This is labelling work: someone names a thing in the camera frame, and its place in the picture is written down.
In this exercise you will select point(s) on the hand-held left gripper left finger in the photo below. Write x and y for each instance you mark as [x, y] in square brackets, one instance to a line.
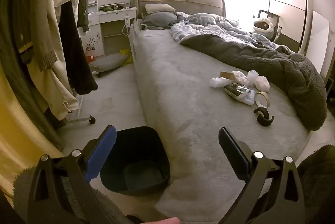
[103, 153]

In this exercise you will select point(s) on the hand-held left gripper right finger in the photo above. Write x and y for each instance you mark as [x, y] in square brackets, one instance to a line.
[244, 169]

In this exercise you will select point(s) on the black trash bin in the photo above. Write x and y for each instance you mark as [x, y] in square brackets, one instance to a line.
[138, 158]

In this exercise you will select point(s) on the cardboard tape core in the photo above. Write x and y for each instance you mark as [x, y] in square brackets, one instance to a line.
[257, 101]

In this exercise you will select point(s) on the blue white printed packet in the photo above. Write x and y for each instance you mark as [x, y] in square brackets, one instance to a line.
[248, 99]

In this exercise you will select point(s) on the dark snack packet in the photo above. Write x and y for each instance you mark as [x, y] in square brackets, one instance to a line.
[235, 89]

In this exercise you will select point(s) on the white round cloth ball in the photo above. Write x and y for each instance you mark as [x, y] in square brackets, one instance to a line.
[263, 83]

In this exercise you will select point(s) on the white towel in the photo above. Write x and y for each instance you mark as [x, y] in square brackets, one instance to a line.
[239, 78]

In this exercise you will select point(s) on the clear plastic bag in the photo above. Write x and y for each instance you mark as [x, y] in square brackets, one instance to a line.
[217, 82]

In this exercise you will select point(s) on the clear bubble wrap ball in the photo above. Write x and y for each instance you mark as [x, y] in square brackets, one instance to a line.
[252, 75]

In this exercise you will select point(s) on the brown cardboard piece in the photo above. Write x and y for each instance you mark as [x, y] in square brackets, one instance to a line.
[227, 74]

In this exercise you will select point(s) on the person's left hand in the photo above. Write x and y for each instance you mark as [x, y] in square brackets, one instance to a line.
[166, 220]

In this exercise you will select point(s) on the white clothes rack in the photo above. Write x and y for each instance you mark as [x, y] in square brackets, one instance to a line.
[78, 119]

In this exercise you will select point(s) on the yellow cloth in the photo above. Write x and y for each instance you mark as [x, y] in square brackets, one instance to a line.
[18, 150]

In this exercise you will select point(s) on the grey cushioned stool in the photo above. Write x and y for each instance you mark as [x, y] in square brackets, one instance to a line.
[106, 60]

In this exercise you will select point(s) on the black fleece garment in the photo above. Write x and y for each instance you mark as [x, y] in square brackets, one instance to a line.
[78, 61]

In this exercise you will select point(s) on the red object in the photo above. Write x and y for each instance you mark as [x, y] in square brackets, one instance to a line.
[91, 59]

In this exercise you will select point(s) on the grey bed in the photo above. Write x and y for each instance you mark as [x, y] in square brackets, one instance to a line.
[178, 88]

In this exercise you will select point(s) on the yellow plastic bag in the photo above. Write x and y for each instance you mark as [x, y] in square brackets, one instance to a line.
[126, 55]

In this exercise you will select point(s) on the dark grey fuzzy blanket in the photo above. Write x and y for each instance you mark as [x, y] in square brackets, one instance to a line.
[261, 64]

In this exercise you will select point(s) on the hanging clothes on rack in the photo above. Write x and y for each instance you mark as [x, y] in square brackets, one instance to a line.
[15, 77]

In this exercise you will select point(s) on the small black object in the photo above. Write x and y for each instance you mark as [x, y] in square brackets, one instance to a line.
[257, 44]

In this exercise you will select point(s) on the beige coat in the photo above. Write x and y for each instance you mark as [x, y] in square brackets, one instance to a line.
[49, 30]

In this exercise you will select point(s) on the white power adapter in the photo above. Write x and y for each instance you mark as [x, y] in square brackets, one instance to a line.
[127, 21]

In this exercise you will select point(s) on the white vanity desk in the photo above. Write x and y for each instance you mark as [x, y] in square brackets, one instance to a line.
[115, 16]

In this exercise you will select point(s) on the grey pillow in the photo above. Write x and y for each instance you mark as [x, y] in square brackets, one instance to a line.
[159, 20]

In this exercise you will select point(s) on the green items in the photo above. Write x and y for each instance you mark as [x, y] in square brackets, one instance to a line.
[110, 8]

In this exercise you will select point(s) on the blue patterned duvet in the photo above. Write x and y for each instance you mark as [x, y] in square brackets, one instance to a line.
[204, 27]

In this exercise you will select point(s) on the beige pillow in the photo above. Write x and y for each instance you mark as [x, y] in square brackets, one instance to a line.
[159, 8]

